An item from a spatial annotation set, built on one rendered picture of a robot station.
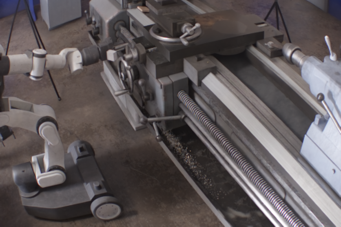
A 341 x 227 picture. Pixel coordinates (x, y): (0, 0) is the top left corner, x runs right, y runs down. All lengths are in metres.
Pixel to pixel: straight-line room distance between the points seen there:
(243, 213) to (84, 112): 1.72
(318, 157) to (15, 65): 1.29
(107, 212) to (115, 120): 0.98
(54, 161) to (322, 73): 1.50
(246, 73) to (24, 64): 1.17
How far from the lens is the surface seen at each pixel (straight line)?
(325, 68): 1.41
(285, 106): 1.90
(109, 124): 2.93
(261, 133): 1.55
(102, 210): 2.20
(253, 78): 2.06
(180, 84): 1.90
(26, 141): 2.97
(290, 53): 1.55
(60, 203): 2.21
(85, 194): 2.23
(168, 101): 1.93
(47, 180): 2.19
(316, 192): 1.36
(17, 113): 1.89
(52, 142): 2.01
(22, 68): 1.65
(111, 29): 2.63
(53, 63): 1.76
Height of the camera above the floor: 1.84
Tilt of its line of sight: 36 degrees down
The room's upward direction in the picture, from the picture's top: 2 degrees counter-clockwise
